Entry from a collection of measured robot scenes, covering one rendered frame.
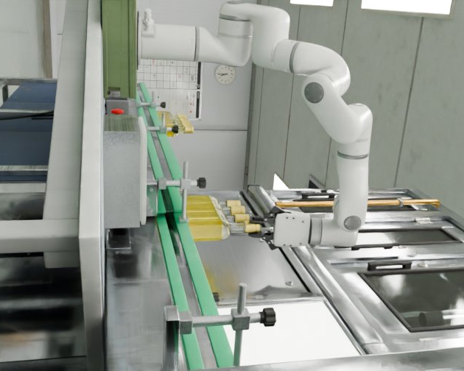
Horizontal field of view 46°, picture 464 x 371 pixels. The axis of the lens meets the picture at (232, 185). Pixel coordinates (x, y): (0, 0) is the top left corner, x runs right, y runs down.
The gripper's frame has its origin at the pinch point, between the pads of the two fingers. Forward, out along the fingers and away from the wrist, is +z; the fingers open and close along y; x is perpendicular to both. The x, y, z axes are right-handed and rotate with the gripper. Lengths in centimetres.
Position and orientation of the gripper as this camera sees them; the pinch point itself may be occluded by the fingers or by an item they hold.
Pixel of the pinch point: (255, 226)
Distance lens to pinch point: 156.3
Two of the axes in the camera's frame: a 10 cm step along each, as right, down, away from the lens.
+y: 0.6, -9.5, -3.0
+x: -0.5, 3.0, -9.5
